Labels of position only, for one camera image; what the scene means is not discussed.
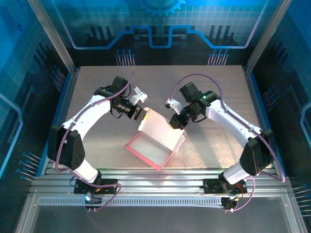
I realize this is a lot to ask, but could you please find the slotted grey cable duct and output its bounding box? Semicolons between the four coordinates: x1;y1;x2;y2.
37;197;226;207

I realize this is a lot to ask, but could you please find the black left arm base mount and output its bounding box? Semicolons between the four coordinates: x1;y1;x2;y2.
73;178;119;195

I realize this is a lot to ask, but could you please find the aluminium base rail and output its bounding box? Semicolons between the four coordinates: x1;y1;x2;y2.
29;168;292;195

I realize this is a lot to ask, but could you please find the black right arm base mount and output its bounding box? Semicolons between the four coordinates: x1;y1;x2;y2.
203;178;247;195

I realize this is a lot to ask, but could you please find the aluminium frame post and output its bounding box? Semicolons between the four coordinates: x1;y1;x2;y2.
245;0;294;71
26;0;77;73

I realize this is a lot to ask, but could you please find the pink paper box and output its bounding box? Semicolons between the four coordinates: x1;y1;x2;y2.
124;107;187;171

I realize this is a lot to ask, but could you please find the black connector block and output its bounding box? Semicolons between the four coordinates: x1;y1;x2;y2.
84;193;103;212
220;196;240;213

